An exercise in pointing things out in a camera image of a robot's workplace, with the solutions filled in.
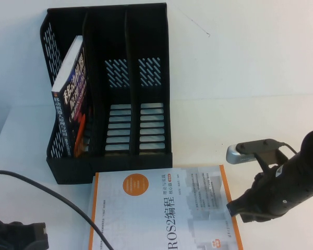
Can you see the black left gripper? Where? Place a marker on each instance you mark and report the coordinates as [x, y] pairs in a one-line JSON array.
[[7, 234]]

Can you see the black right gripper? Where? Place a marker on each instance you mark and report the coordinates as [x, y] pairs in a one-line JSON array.
[[281, 187]]

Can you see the white orange-bordered ROS2 book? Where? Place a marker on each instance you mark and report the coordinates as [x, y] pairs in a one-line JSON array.
[[159, 208]]

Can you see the black plastic book stand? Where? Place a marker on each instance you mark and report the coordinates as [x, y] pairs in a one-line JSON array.
[[151, 161]]

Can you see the dark mobile robot book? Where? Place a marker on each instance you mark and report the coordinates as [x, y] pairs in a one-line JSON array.
[[67, 104]]

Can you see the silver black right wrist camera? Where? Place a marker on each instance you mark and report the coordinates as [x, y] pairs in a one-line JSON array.
[[234, 156]]

